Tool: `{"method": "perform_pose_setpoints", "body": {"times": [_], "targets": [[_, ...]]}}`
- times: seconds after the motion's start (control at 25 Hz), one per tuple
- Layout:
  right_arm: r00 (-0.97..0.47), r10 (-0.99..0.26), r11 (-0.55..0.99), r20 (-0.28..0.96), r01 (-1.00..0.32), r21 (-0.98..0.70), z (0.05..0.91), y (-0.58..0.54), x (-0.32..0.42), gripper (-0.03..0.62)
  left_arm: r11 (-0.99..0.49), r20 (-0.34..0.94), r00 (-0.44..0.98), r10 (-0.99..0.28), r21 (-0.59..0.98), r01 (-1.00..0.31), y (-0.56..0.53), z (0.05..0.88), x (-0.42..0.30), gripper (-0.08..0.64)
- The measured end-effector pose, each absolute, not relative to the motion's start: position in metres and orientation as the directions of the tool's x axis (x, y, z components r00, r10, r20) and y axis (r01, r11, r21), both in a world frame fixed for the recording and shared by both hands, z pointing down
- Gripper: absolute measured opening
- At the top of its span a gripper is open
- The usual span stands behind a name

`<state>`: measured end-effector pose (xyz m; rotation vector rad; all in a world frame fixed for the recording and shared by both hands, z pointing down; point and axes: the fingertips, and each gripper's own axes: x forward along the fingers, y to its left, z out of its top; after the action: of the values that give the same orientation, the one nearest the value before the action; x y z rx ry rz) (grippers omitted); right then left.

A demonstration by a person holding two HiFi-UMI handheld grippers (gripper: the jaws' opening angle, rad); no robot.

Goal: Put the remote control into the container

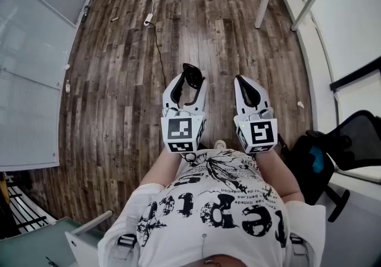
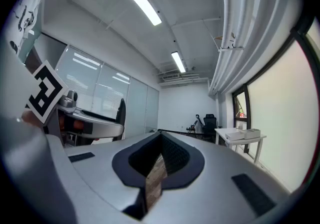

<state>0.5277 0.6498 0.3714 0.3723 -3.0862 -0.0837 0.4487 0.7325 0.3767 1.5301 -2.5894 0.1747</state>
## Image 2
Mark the long ceiling light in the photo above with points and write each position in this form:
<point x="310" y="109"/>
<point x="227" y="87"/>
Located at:
<point x="143" y="4"/>

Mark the short ceiling light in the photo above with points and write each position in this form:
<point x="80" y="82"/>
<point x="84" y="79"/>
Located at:
<point x="178" y="61"/>

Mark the white printed t-shirt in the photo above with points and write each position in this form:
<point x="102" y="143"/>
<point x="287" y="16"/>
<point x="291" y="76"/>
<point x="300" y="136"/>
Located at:
<point x="27" y="15"/>

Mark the white table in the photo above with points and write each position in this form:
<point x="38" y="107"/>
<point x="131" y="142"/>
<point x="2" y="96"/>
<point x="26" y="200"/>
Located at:
<point x="250" y="139"/>

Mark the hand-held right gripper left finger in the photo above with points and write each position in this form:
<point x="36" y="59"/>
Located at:
<point x="100" y="175"/>

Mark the flat white box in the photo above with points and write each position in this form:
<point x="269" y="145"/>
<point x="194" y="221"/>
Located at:
<point x="235" y="136"/>

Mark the large frosted window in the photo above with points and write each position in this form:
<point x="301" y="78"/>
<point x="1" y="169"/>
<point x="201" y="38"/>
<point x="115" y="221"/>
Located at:
<point x="282" y="108"/>

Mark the tall black chair back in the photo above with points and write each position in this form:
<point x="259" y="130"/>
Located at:
<point x="122" y="111"/>

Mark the black office chair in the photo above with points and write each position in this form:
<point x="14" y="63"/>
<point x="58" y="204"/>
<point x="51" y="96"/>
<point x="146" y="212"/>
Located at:
<point x="210" y="124"/>

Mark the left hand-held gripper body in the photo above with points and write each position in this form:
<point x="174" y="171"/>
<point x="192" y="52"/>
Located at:
<point x="46" y="88"/>

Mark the white air vent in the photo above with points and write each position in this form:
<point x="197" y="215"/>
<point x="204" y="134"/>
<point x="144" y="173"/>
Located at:
<point x="171" y="77"/>

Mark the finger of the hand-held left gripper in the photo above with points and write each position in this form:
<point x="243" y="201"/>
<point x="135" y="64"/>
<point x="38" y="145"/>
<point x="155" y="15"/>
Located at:
<point x="107" y="126"/>

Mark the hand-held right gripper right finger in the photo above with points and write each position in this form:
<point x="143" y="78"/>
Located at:
<point x="215" y="168"/>

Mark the black folding chair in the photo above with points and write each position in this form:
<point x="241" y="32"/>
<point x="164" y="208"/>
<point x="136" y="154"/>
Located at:
<point x="193" y="126"/>

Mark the person's left forearm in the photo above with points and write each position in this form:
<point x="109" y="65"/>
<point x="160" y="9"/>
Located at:
<point x="31" y="119"/>

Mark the white ceiling pipes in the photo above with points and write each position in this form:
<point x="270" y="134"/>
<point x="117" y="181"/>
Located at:
<point x="245" y="30"/>

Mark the small white box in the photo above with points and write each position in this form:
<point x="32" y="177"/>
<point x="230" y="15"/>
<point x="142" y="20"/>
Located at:
<point x="252" y="133"/>

